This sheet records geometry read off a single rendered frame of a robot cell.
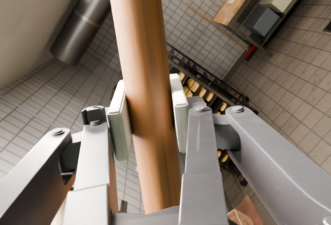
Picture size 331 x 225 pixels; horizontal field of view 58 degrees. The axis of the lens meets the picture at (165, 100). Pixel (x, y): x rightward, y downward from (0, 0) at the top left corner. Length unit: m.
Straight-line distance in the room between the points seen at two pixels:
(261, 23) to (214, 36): 0.93
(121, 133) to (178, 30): 5.09
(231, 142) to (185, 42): 5.14
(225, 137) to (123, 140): 0.06
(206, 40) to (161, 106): 5.16
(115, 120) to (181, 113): 0.04
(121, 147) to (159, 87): 0.04
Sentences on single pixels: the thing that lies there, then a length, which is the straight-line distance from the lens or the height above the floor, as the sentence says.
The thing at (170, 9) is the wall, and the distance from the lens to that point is 5.21.
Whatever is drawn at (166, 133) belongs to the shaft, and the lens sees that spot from 0.19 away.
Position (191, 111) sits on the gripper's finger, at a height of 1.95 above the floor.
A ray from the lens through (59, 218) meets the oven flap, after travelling 1.93.
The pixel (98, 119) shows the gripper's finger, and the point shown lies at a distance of 0.16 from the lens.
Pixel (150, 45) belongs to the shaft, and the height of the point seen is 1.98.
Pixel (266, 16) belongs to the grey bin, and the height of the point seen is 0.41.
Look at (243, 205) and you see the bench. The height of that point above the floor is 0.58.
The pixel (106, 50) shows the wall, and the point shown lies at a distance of 5.30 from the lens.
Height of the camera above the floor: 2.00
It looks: 13 degrees down
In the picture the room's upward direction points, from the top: 57 degrees counter-clockwise
